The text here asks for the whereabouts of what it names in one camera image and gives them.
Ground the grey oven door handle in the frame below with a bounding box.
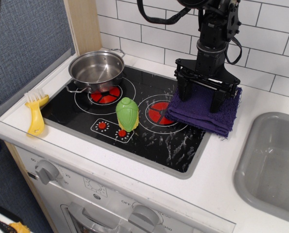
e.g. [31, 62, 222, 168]
[68, 202, 130, 233]

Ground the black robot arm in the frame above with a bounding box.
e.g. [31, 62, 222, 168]
[175, 0, 241, 113]

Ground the grey right oven knob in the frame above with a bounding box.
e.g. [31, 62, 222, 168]
[128, 205, 159, 230]

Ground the grey sink basin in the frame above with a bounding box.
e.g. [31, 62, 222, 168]
[234, 112, 289, 222]

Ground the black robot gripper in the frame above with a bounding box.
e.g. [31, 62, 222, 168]
[175, 46, 240, 113]

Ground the purple cloth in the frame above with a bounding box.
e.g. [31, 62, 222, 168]
[165, 84, 242, 138]

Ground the grey left oven knob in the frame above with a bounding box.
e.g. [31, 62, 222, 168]
[35, 160, 59, 185]

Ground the yellow white scrub brush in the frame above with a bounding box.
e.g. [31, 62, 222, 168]
[24, 88, 49, 136]

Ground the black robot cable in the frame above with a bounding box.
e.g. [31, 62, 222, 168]
[136, 0, 243, 66]

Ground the green yellow toy corn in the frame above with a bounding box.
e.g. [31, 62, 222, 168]
[116, 97, 139, 133]

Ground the light wooden side panel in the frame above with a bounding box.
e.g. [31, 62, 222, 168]
[64, 0, 102, 55]

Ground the black toy stovetop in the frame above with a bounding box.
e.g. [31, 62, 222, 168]
[41, 67, 209, 179]

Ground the grey oven knob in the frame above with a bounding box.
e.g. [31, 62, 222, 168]
[128, 205, 159, 230]
[35, 160, 59, 185]

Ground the stainless steel pot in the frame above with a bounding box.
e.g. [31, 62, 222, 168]
[65, 49, 125, 93]

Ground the yellow object bottom left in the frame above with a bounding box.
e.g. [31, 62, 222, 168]
[9, 222, 31, 233]

